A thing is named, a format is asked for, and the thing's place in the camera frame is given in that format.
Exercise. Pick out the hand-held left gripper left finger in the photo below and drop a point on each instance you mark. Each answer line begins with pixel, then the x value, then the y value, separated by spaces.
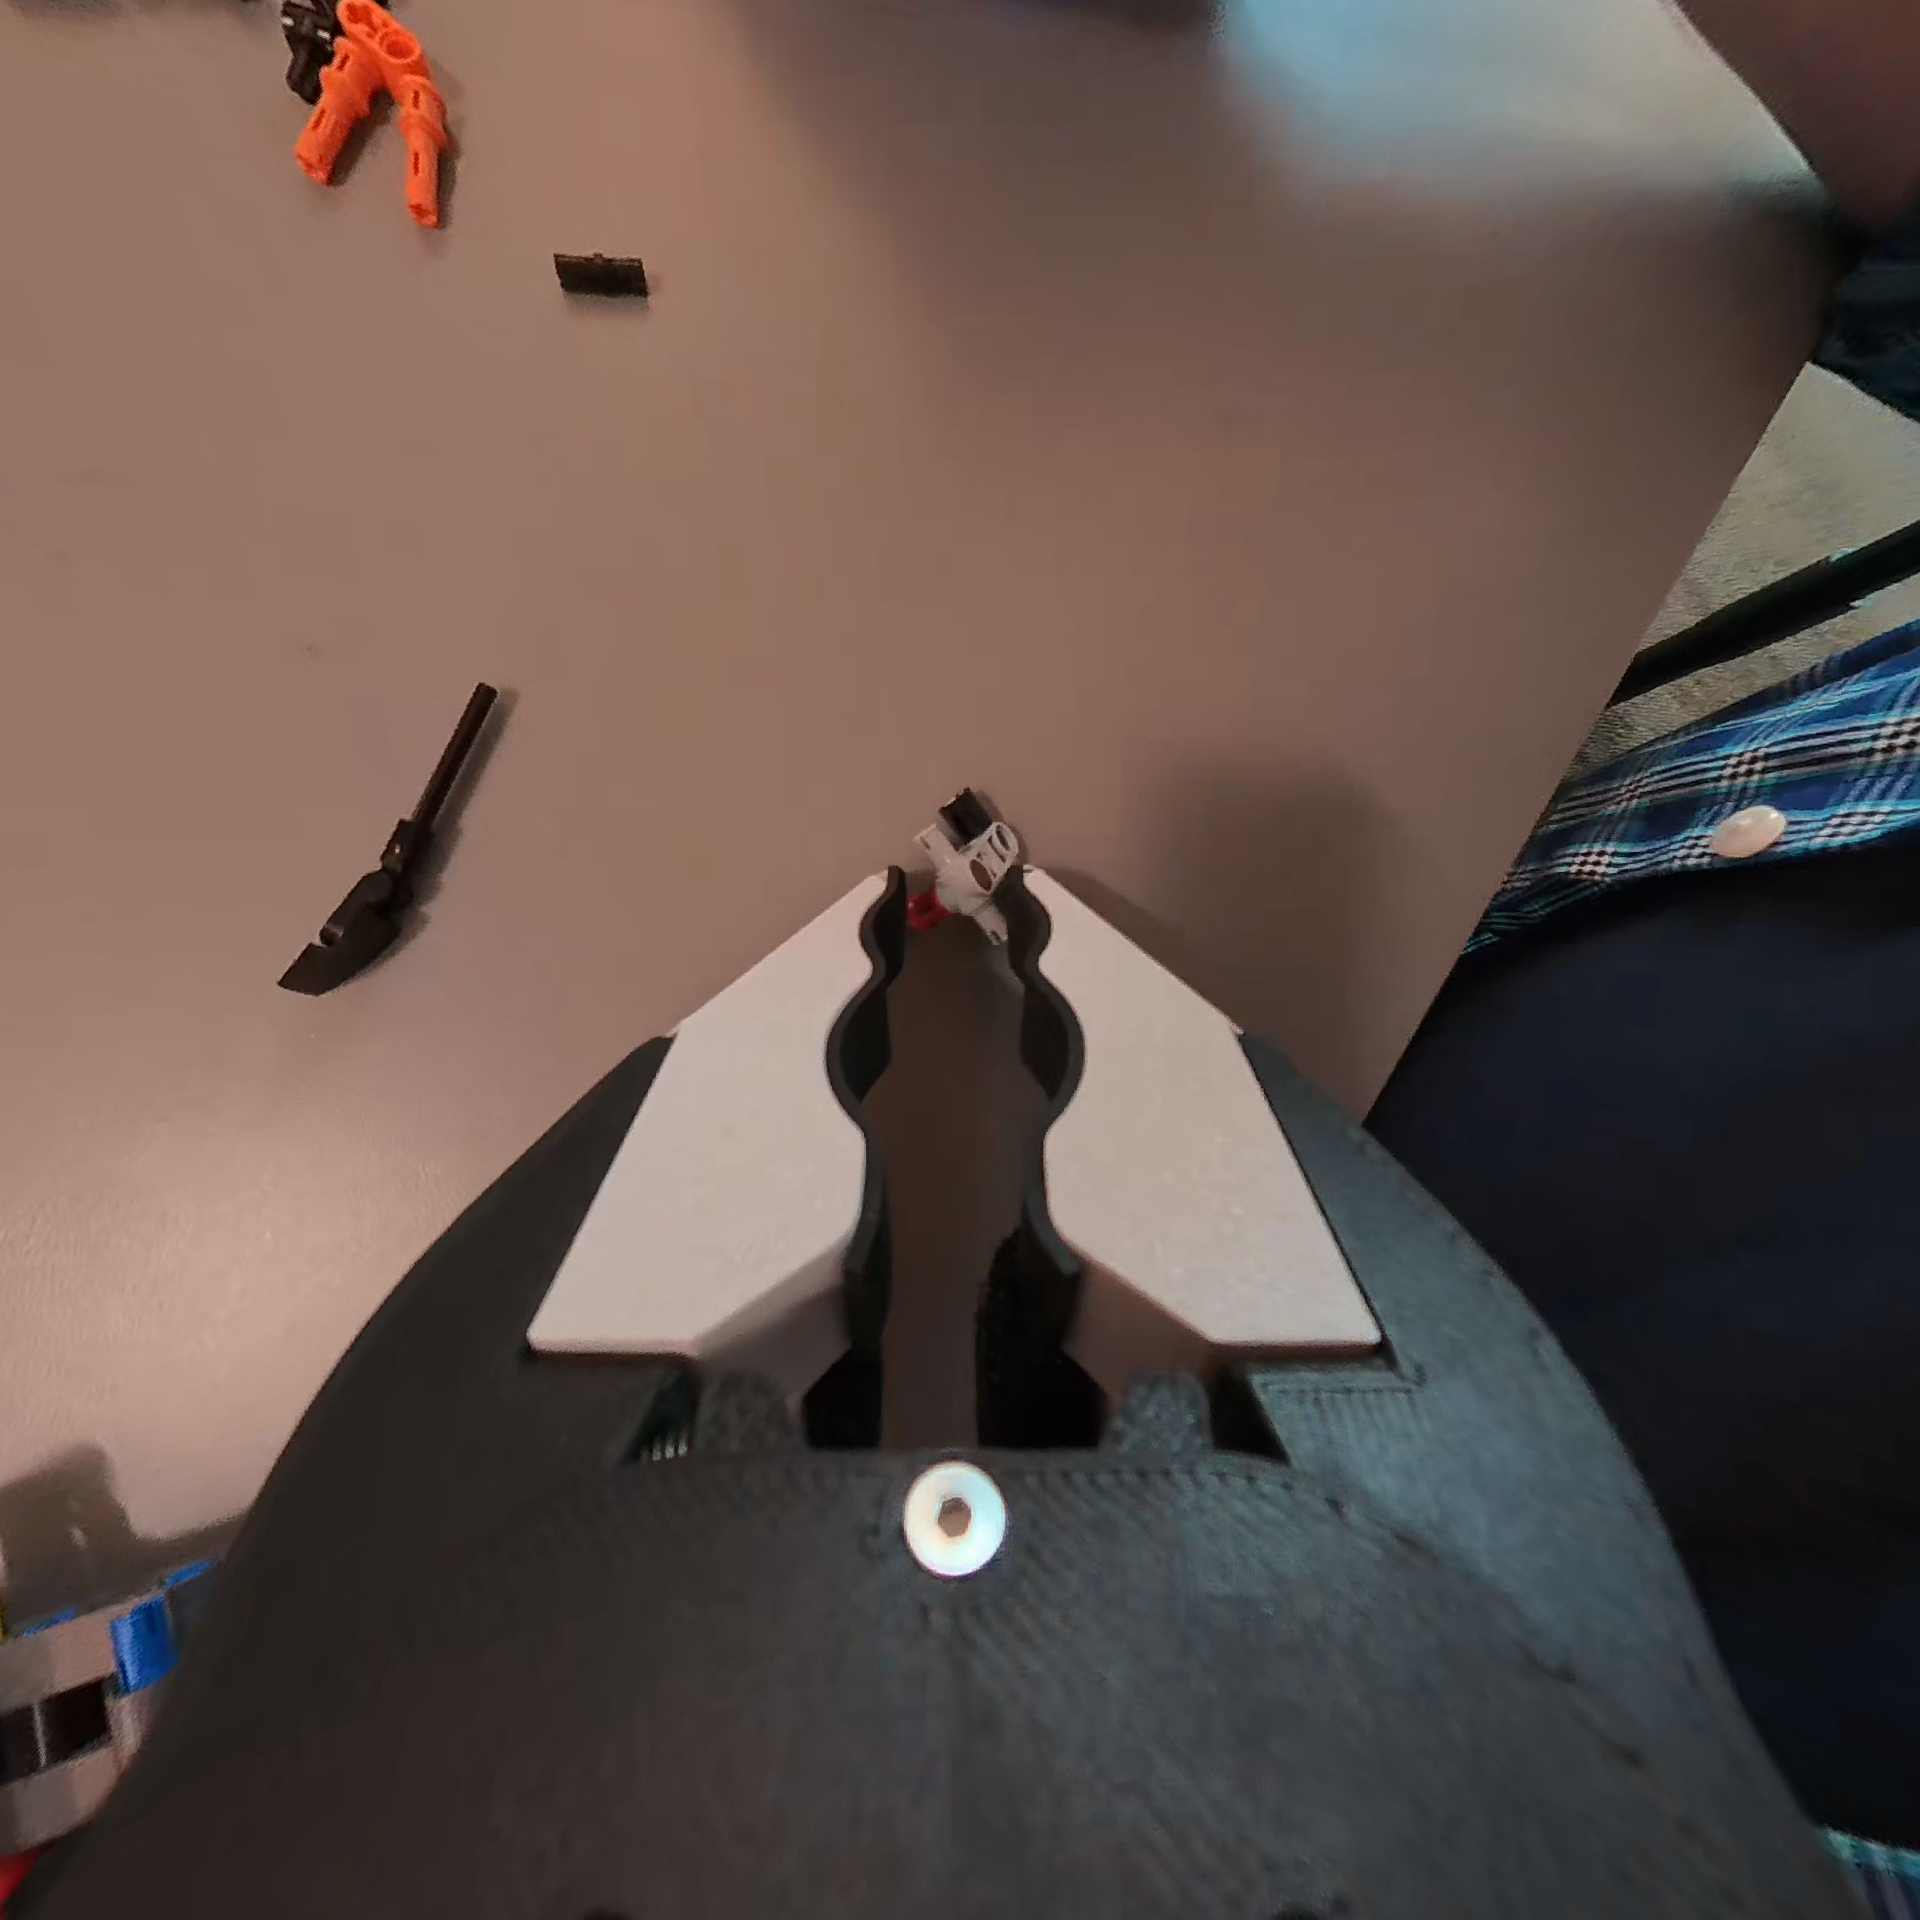
pixel 705 1184

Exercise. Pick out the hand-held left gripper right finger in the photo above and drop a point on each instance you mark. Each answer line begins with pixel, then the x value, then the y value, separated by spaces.
pixel 1202 1184

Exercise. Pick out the thin grey lego liftarm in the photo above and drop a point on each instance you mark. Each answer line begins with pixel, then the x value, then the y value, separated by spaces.
pixel 975 868

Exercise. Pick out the black lego spike piece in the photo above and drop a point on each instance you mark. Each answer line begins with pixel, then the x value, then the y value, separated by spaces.
pixel 353 931

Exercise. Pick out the partly built lego car model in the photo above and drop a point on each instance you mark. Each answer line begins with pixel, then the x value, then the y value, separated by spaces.
pixel 61 1693

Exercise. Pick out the pile of black lego pins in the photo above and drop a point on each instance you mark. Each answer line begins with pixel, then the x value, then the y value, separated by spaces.
pixel 599 276

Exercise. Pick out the person's right forearm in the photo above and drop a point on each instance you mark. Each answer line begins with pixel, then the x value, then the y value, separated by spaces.
pixel 1830 90

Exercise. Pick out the orange lego pin connector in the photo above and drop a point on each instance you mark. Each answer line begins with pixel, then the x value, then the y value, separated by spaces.
pixel 422 149
pixel 340 113

